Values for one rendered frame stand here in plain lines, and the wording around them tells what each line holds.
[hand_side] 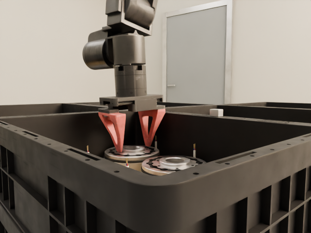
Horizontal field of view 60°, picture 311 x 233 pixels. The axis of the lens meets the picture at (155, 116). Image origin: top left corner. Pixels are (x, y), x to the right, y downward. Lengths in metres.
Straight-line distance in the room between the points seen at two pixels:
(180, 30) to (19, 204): 3.82
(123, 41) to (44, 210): 0.30
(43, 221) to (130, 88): 0.27
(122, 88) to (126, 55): 0.06
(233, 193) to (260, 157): 0.04
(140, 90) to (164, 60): 3.66
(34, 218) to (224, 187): 0.20
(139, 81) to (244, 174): 0.33
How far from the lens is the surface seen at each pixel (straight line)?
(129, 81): 0.47
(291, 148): 0.24
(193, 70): 3.86
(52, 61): 4.15
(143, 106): 0.47
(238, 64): 3.61
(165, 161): 0.41
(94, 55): 0.52
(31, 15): 4.11
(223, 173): 0.16
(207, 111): 0.77
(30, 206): 0.31
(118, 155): 0.47
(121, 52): 0.47
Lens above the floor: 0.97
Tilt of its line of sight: 6 degrees down
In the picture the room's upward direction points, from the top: straight up
